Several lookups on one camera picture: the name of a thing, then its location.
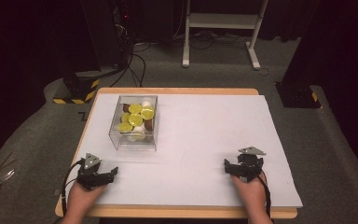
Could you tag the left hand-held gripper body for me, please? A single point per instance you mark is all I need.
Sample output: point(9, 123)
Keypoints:
point(88, 175)

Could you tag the white table sheet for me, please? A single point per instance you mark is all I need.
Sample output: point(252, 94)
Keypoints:
point(205, 140)

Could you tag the black yellow striped stand base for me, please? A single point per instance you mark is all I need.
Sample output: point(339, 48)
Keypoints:
point(80, 90)

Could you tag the white metal stand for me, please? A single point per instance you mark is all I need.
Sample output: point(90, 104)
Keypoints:
point(220, 21)

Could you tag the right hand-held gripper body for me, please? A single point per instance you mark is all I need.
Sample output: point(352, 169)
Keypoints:
point(251, 164)

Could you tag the clear plastic box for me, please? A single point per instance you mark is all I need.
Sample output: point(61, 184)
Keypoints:
point(130, 141)

